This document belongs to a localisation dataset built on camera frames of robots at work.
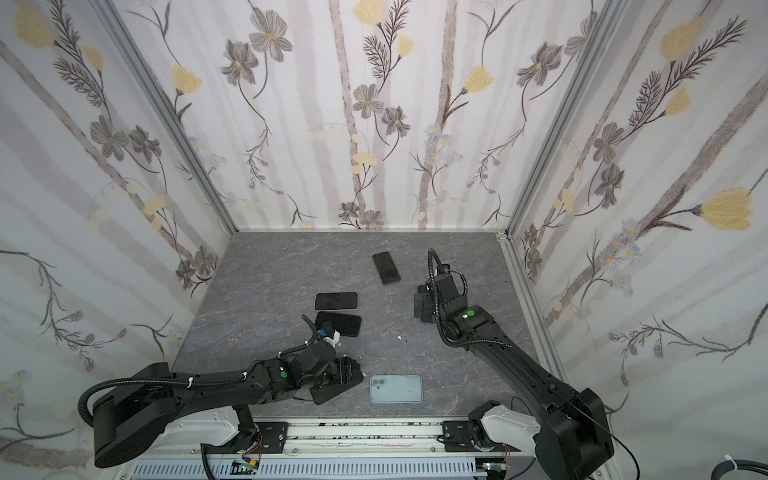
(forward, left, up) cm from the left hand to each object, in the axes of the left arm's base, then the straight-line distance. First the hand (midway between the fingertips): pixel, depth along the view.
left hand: (350, 363), depth 83 cm
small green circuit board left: (-23, +26, -6) cm, 35 cm away
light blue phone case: (-6, -13, -3) cm, 15 cm away
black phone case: (-7, +8, -2) cm, 11 cm away
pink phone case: (+19, +5, -2) cm, 20 cm away
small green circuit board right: (-25, -36, -1) cm, 44 cm away
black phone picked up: (+25, +7, -7) cm, 27 cm away
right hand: (+14, -23, +14) cm, 30 cm away
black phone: (+15, +3, -5) cm, 16 cm away
